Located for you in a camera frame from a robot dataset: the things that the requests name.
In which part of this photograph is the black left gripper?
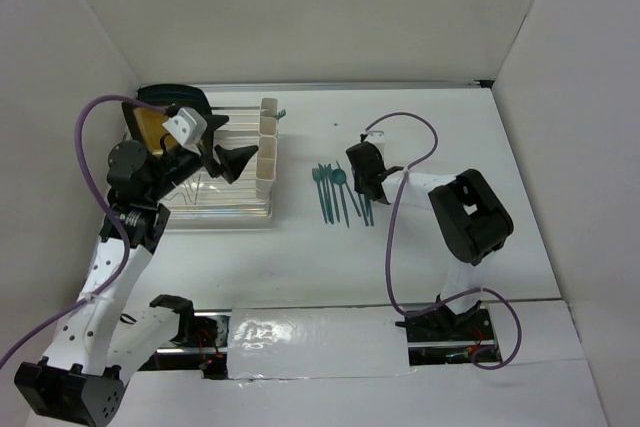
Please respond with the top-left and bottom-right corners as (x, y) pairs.
(146, 114), (258, 202)

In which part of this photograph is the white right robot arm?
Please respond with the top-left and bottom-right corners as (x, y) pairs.
(346, 141), (514, 339)

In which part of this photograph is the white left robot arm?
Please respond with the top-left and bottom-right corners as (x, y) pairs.
(14, 108), (258, 426)

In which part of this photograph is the white utensil holder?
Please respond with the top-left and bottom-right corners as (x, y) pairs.
(255, 98), (279, 200)

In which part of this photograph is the clear plastic dish rack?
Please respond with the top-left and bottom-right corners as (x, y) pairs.
(102, 104), (277, 226)

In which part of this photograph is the dark teal plate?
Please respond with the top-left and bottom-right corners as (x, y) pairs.
(136, 84), (211, 114)

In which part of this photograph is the yellow square plate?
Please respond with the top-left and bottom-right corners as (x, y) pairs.
(121, 102), (175, 157)

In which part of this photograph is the white taped cover panel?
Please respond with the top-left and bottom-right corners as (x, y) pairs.
(227, 307), (410, 380)

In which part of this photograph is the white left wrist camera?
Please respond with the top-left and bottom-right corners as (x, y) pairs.
(162, 107), (207, 154)

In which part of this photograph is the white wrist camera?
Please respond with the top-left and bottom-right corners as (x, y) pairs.
(162, 107), (207, 154)
(360, 130), (386, 146)

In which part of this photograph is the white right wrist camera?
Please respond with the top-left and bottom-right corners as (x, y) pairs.
(360, 130), (386, 146)

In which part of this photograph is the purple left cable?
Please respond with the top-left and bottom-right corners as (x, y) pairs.
(0, 94), (174, 368)

